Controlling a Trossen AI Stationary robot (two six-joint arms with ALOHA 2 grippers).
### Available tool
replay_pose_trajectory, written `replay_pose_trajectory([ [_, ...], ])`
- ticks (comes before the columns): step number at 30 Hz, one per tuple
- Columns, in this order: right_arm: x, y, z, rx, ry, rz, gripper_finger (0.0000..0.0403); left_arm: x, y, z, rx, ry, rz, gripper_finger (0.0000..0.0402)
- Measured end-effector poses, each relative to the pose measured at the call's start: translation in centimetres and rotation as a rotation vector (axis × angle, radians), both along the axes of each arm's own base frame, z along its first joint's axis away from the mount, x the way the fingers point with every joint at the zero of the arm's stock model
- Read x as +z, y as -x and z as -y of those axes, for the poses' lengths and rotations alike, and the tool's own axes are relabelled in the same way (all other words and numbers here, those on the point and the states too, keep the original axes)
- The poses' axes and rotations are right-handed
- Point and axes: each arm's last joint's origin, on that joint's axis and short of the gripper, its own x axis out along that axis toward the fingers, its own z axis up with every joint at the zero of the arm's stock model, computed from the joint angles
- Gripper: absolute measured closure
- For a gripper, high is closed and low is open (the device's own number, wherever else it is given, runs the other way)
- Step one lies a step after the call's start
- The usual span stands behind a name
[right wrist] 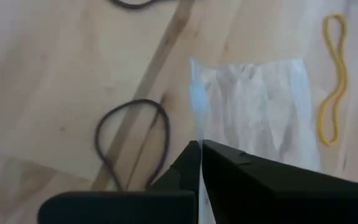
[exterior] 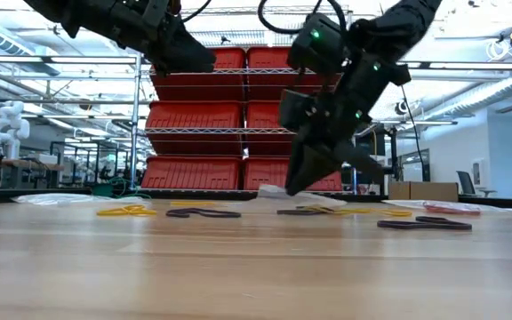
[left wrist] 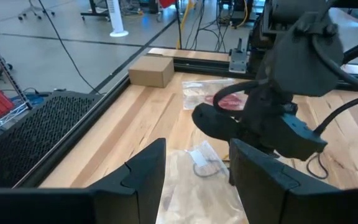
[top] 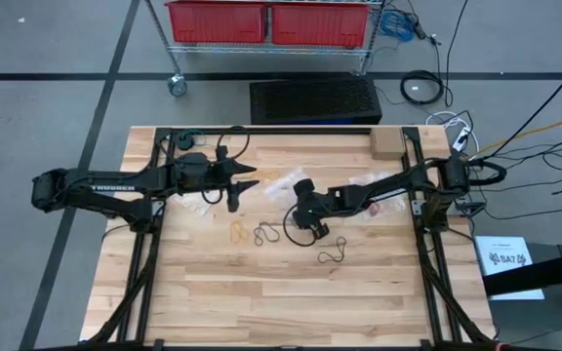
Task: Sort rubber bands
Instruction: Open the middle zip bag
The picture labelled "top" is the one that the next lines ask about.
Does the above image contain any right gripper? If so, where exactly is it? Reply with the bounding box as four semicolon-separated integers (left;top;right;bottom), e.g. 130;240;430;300
290;177;349;231

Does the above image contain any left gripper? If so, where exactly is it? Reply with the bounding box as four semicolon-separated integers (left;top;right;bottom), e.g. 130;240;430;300
172;151;261;215

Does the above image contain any dark rubber band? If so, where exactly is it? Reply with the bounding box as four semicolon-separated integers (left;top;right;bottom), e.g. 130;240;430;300
252;220;282;248
316;236;348;265

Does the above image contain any small cardboard box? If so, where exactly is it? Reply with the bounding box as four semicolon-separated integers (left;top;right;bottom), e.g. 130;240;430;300
369;126;408;161

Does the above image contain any shelf rack caster wheel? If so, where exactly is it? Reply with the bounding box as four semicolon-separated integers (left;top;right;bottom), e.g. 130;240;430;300
167;73;188;98

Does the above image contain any red plastic storage bin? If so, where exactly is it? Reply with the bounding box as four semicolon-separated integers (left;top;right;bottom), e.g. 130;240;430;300
165;0;268;45
269;2;371;49

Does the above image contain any white power strip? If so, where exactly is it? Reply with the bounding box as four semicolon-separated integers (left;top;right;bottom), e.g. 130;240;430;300
451;125;472;153

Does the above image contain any white SA7 paper sign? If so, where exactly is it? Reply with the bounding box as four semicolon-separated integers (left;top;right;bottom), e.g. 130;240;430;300
473;235;546;301

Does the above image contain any black beam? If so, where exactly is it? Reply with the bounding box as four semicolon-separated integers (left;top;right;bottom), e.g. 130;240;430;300
483;248;562;297

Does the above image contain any grey side table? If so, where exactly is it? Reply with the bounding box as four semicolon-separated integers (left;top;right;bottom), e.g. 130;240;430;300
485;241;562;351

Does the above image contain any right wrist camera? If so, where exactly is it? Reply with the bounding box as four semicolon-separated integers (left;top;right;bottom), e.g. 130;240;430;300
311;221;332;240

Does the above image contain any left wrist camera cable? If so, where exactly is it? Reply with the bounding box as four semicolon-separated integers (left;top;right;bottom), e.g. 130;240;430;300
200;125;252;206

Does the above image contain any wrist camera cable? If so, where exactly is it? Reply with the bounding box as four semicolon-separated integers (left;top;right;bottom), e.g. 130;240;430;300
282;204;322;248
200;125;252;206

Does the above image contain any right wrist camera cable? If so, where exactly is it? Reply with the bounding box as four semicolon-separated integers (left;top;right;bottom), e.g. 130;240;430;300
282;204;322;248

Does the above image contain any black aluminium rig frame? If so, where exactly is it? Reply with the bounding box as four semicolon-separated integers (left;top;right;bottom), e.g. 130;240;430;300
83;125;500;351

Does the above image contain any chrome wire shelf rack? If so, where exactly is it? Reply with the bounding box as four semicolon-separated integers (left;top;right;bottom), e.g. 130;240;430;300
142;0;388;98

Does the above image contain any black cable coil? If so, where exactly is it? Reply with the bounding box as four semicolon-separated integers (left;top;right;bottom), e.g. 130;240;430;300
399;69;446;106

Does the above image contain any white cable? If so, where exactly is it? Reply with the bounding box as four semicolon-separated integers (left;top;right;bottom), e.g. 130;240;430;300
424;109;481;156

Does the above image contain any blue cable coil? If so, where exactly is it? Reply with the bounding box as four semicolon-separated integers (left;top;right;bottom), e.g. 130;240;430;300
379;9;418;44

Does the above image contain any thin black hanging cable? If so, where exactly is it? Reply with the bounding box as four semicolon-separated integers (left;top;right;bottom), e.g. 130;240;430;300
442;0;470;109

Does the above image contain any yellow cable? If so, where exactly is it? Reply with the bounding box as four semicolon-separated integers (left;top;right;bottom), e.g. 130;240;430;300
456;110;562;165

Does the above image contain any black taut cable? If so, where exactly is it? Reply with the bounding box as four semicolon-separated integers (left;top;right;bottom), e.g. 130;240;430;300
483;61;562;161

